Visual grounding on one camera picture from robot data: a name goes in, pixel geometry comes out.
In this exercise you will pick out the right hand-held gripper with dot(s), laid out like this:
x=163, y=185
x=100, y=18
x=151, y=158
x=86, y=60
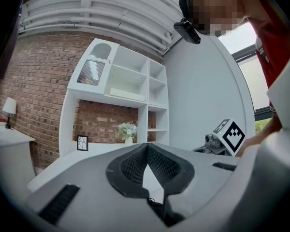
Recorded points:
x=232, y=136

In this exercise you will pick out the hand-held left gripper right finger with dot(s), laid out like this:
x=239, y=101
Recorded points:
x=203, y=178

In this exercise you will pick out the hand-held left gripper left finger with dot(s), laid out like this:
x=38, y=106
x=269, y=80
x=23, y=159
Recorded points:
x=94, y=197

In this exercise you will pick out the person's right forearm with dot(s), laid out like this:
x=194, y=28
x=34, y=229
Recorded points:
x=265, y=132

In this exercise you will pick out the white cabinet dresser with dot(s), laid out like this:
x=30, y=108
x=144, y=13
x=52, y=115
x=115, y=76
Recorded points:
x=7, y=149

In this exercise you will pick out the black framed window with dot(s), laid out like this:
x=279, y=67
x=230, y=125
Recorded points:
x=249, y=76

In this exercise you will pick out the white vase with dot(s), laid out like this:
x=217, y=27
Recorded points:
x=128, y=140

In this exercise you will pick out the pale flower bunch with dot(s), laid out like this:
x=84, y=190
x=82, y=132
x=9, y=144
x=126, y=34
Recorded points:
x=126, y=129

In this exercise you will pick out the white hutch shelf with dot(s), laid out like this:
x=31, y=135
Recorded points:
x=157, y=100

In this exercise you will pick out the person's red shirt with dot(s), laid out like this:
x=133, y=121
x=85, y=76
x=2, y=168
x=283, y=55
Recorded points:
x=273, y=47

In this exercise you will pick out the red book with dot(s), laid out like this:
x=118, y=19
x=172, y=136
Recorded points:
x=0, y=121

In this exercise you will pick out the white shade table lamp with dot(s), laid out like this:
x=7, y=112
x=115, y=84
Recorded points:
x=9, y=106

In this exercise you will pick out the person's head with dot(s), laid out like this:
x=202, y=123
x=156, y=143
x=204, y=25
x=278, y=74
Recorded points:
x=212, y=8

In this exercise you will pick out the white arched cabinet door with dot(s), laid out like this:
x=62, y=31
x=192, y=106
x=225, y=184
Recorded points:
x=94, y=66

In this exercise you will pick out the row of white ceiling pipes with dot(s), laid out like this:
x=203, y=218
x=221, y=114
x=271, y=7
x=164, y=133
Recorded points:
x=99, y=6

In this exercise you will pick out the black picture frame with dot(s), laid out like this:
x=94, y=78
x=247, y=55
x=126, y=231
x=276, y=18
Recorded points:
x=82, y=142

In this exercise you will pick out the black head camera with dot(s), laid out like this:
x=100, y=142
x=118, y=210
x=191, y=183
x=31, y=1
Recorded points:
x=187, y=31

